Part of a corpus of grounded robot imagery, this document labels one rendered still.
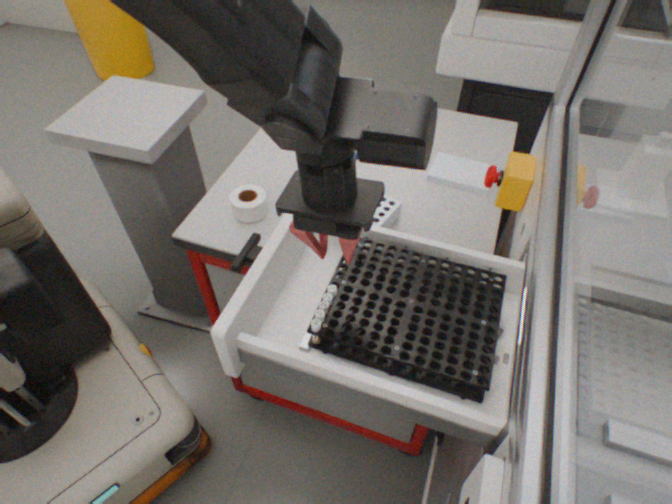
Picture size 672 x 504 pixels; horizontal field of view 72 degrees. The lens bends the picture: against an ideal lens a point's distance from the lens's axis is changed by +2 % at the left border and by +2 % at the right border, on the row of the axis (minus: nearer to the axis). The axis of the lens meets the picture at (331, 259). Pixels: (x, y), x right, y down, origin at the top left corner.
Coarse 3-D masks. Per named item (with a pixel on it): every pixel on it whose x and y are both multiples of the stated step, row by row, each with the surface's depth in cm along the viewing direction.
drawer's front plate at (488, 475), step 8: (488, 456) 44; (480, 464) 46; (488, 464) 44; (496, 464) 44; (472, 472) 49; (480, 472) 45; (488, 472) 43; (496, 472) 43; (472, 480) 48; (480, 480) 44; (488, 480) 43; (496, 480) 43; (464, 488) 51; (472, 488) 47; (480, 488) 43; (488, 488) 43; (496, 488) 42; (464, 496) 50; (472, 496) 46; (480, 496) 42; (488, 496) 42; (496, 496) 42
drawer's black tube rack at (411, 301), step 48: (336, 288) 65; (384, 288) 61; (432, 288) 61; (480, 288) 65; (336, 336) 56; (384, 336) 56; (432, 336) 56; (480, 336) 56; (432, 384) 56; (480, 384) 56
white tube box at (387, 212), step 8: (384, 200) 89; (392, 200) 88; (384, 208) 87; (392, 208) 87; (400, 208) 89; (376, 216) 85; (384, 216) 86; (392, 216) 87; (376, 224) 84; (384, 224) 85
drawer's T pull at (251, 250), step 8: (256, 232) 67; (248, 240) 65; (256, 240) 66; (248, 248) 64; (256, 248) 65; (240, 256) 63; (248, 256) 64; (256, 256) 64; (232, 264) 63; (240, 264) 63
